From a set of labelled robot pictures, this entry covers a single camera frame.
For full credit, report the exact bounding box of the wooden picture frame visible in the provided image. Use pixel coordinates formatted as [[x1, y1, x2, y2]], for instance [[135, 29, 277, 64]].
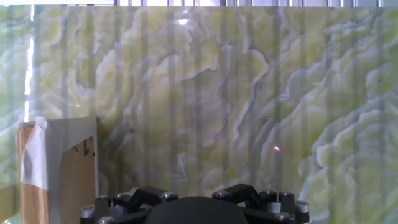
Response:
[[17, 116, 100, 224]]

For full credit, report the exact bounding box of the green marble pattern mat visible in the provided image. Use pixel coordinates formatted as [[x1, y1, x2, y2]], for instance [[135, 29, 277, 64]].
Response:
[[0, 4, 398, 224]]

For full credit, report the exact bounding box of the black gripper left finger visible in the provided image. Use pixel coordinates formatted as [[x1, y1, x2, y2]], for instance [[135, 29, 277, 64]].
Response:
[[80, 185, 180, 224]]

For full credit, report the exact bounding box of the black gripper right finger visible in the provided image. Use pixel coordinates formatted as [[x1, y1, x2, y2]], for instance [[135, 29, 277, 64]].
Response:
[[211, 183, 311, 224]]

